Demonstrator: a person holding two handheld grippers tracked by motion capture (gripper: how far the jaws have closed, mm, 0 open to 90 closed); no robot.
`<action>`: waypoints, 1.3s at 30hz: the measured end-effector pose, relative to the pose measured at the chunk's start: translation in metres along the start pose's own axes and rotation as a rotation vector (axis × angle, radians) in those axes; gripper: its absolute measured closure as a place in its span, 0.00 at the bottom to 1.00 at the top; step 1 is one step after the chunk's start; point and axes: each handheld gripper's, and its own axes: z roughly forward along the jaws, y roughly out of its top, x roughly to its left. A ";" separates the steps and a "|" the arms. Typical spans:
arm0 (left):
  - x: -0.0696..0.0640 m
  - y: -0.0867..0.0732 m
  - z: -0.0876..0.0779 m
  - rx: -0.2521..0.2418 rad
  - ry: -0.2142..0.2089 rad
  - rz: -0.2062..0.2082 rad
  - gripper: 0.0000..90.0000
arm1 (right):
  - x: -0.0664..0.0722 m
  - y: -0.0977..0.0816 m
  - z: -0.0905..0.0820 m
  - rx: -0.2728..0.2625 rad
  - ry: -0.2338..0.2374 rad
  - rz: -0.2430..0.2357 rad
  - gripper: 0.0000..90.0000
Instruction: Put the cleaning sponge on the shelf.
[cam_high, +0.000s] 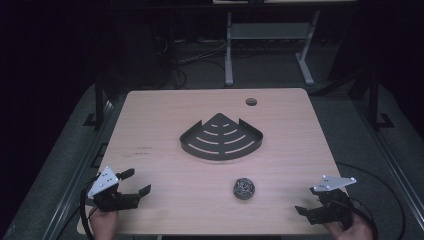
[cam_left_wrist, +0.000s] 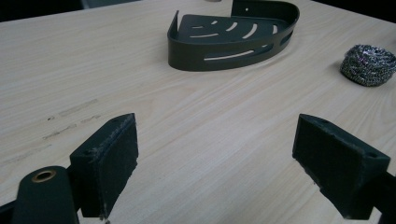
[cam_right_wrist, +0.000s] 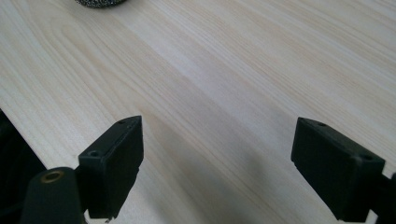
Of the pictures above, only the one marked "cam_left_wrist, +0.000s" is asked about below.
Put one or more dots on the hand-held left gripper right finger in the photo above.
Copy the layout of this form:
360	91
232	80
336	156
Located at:
339	165

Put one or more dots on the steel wool scrubber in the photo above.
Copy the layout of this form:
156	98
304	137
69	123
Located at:
368	65

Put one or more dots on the black corner shelf basket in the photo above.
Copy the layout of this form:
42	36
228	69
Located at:
232	40

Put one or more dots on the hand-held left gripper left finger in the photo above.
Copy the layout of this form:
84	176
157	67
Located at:
104	168

